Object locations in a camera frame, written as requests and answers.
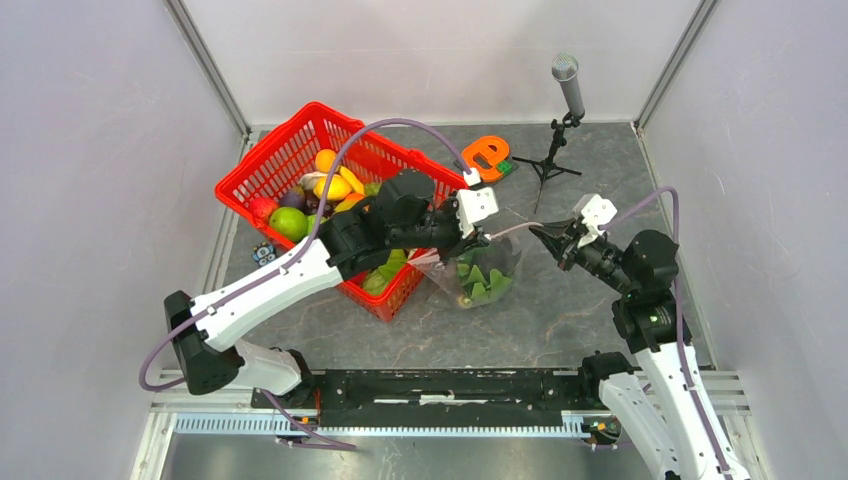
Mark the clear dotted zip bag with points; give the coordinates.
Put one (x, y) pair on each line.
(443, 273)

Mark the black microphone tripod stand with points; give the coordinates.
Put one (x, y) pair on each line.
(547, 168)

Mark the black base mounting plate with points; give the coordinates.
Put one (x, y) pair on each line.
(427, 398)

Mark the red strawberry toy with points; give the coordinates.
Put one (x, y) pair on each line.
(260, 209)

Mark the grey microphone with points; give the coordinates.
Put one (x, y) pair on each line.
(564, 69)

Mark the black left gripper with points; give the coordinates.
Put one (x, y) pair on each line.
(461, 243)

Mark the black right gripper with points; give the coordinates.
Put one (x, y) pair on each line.
(564, 239)

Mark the purple toy fig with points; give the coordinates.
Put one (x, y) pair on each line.
(295, 197)

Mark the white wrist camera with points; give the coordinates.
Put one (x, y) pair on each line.
(593, 212)
(475, 203)

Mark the small cartoon owl paddle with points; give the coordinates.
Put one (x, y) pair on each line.
(264, 253)

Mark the green toy leafy vegetable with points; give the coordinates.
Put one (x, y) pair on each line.
(485, 274)

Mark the white toy garlic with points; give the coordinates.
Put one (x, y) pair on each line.
(309, 180)

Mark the red plastic shopping basket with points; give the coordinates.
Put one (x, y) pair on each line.
(278, 161)

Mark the light green toy cabbage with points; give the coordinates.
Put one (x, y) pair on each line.
(377, 281)

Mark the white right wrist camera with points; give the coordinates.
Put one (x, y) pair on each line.
(593, 212)

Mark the orange yellow round fruit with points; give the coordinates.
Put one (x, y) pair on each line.
(324, 160)

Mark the yellow toy lemon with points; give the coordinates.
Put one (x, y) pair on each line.
(334, 188)

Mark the green toy apple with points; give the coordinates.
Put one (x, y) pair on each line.
(289, 222)

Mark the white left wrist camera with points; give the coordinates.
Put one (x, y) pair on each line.
(475, 203)

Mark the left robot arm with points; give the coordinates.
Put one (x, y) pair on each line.
(209, 329)

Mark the orange letter e block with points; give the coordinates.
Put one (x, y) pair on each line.
(490, 155)

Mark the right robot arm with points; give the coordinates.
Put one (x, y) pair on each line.
(659, 399)

